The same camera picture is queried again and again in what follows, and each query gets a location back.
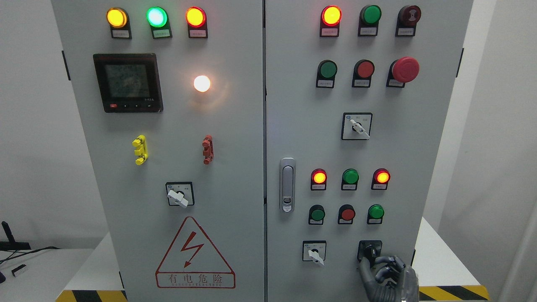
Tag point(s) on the grey electrical control cabinet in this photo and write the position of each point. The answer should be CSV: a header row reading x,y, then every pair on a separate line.
x,y
263,105

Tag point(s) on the black device with antenna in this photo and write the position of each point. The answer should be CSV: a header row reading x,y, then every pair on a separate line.
x,y
12,244

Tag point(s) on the black rotary knob switch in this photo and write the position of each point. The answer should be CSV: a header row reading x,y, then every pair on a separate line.
x,y
369,249

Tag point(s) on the white glowing indicator lamp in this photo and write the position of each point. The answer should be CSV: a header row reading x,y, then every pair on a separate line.
x,y
202,83

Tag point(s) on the left door selector switch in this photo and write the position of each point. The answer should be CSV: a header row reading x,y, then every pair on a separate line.
x,y
180,194

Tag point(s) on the upper right selector switch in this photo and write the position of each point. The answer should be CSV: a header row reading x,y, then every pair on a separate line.
x,y
356,125

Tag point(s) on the lower white selector switch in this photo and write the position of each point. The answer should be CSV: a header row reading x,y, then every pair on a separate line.
x,y
314,251

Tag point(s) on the yellow terminal connector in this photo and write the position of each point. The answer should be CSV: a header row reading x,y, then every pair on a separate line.
x,y
140,151

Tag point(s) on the small white black adapter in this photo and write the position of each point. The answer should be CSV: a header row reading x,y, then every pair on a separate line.
x,y
17,271

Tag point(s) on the red electrical hazard warning sticker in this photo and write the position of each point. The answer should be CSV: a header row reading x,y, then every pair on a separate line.
x,y
193,261

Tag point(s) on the red push button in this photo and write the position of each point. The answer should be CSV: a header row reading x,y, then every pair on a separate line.
x,y
362,74
346,215

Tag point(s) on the red push button lower centre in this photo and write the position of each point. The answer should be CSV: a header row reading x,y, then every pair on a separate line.
x,y
346,215

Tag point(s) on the white table with hazard stripes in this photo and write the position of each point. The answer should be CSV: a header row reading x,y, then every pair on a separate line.
x,y
443,277

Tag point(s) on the red terminal connector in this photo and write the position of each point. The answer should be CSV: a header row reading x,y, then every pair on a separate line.
x,y
208,150

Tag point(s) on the red mushroom emergency stop button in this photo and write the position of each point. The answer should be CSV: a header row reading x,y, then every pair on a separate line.
x,y
402,71

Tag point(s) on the red-ringed lit indicator light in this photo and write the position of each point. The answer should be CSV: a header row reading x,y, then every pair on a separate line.
x,y
196,19

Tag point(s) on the silver door handle lock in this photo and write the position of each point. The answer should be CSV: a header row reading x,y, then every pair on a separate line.
x,y
286,184

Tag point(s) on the green push button upper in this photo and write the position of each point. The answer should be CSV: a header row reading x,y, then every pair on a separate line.
x,y
326,72

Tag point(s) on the red indicator middle right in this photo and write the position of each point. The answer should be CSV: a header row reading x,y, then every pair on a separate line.
x,y
380,179

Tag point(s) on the red push button upper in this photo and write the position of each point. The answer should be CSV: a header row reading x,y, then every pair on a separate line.
x,y
362,74

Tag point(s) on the green push button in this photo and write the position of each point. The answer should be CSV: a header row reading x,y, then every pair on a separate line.
x,y
326,72
316,215

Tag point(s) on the red lit indicator middle left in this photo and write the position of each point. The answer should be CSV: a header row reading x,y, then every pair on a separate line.
x,y
318,180

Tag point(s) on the red lit indicator right door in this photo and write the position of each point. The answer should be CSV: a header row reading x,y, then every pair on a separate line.
x,y
330,20

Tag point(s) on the green button lower right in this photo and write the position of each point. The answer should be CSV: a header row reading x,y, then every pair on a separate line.
x,y
375,215

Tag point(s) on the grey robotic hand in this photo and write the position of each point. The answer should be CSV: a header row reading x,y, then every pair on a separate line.
x,y
394,282

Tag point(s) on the black digital power meter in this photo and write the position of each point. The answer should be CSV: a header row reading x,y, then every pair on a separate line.
x,y
129,82

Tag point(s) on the green lit indicator light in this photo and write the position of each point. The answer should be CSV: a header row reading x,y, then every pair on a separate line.
x,y
158,20

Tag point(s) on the green indicator middle centre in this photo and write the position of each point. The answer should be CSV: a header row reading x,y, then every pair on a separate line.
x,y
349,180

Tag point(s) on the dark red buzzer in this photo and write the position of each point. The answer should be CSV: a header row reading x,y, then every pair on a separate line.
x,y
407,20

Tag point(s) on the green indicator top right door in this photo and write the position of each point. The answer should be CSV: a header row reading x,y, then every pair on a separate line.
x,y
368,20

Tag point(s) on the yellow indicator light top left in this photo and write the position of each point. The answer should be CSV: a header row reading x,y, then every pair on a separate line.
x,y
118,20

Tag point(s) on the green push button lower left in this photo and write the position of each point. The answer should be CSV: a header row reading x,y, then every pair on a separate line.
x,y
316,215

